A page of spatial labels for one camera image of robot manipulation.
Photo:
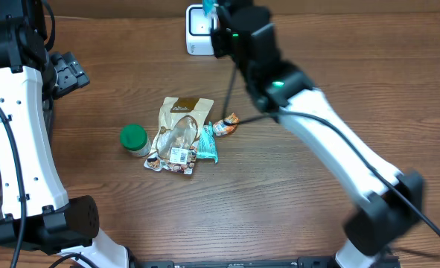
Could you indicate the orange snack packet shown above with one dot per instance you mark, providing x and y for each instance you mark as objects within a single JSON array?
[{"x": 226, "y": 126}]

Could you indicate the teal tissue pack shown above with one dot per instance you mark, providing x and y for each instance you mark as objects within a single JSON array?
[{"x": 209, "y": 7}]

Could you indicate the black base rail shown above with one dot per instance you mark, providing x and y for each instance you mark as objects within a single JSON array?
[{"x": 242, "y": 264}]

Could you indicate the green lid white jar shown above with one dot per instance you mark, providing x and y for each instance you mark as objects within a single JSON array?
[{"x": 135, "y": 140}]

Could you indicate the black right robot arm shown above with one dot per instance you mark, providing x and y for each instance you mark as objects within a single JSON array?
[{"x": 388, "y": 202}]

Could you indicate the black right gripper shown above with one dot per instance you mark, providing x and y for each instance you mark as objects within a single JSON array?
[{"x": 222, "y": 25}]

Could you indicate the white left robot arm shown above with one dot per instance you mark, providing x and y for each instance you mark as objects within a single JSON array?
[{"x": 27, "y": 78}]

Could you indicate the teal snack packet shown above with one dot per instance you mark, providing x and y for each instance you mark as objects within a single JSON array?
[{"x": 207, "y": 146}]

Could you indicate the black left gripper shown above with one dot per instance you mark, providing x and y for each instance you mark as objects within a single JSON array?
[{"x": 74, "y": 74}]

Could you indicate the white barcode scanner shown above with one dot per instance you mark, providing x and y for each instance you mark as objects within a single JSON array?
[{"x": 198, "y": 28}]

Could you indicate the beige brown snack pouch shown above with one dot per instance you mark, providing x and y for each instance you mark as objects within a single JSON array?
[{"x": 175, "y": 145}]

